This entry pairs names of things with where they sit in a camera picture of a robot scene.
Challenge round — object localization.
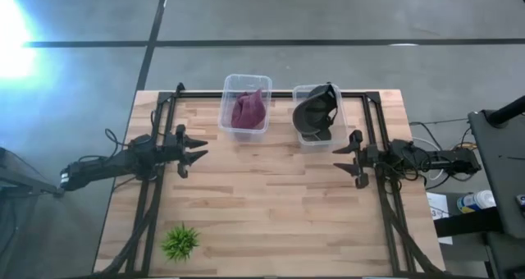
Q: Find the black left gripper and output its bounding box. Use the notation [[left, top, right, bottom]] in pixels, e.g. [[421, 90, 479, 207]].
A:
[[160, 124, 209, 180]]

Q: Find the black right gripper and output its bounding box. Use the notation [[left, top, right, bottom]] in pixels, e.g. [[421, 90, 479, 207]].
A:
[[331, 130, 383, 190]]

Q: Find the dark red cap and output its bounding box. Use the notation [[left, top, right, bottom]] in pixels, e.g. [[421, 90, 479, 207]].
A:
[[231, 89, 267, 130]]

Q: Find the clear plastic bin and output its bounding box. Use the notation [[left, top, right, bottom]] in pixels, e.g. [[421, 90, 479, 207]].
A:
[[217, 73, 273, 143], [291, 84, 349, 153]]

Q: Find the small green artificial plant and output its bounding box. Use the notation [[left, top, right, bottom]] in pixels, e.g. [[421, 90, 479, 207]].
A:
[[160, 223, 201, 263]]

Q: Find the white paper sheet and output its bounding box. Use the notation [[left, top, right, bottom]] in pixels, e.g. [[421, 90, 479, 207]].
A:
[[426, 191, 454, 246]]

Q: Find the white wipes canister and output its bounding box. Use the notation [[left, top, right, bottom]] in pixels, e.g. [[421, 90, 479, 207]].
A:
[[456, 190, 497, 214]]

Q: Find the black bar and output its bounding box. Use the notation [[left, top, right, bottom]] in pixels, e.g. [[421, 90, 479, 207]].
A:
[[433, 207, 505, 238]]

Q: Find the grey cart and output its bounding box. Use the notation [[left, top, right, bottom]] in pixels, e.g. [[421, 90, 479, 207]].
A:
[[467, 108, 525, 240]]

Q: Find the black pole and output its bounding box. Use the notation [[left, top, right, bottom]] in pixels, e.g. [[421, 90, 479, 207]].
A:
[[486, 94, 525, 127]]

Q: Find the dark glass side table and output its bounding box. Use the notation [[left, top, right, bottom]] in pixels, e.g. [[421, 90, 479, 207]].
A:
[[0, 146, 66, 200]]

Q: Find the black metal table frame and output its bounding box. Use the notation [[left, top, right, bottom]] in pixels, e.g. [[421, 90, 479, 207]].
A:
[[98, 81, 452, 279]]

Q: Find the white cable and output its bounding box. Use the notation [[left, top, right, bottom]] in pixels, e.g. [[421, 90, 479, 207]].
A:
[[412, 136, 447, 181]]

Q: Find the black cable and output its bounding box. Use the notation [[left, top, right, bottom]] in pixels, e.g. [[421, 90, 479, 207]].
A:
[[409, 117, 470, 127]]

